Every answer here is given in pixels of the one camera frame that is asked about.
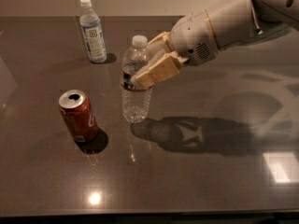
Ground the red coke can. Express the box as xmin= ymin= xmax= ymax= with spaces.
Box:
xmin=58 ymin=90 xmax=98 ymax=143

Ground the clear plastic water bottle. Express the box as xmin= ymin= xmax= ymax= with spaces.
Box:
xmin=121 ymin=35 xmax=151 ymax=123

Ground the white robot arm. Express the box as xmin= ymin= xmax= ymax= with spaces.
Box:
xmin=131 ymin=0 xmax=299 ymax=88

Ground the blue labelled water bottle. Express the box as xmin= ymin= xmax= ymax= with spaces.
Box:
xmin=79 ymin=0 xmax=107 ymax=63

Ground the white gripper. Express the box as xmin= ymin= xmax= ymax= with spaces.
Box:
xmin=130 ymin=11 xmax=219 ymax=88

